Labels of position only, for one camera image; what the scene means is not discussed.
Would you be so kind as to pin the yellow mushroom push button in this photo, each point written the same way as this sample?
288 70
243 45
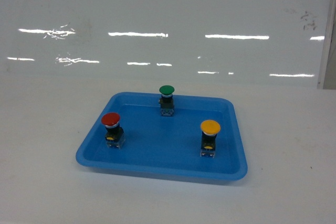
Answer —
210 130

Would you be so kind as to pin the red mushroom push button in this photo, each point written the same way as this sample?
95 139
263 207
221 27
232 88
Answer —
114 136

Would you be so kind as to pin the green mushroom push button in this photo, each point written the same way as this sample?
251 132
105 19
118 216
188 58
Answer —
166 100

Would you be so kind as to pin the blue plastic tray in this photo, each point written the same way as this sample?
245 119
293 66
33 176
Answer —
167 147

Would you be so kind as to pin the white wall corner post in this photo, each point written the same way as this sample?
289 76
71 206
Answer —
326 45

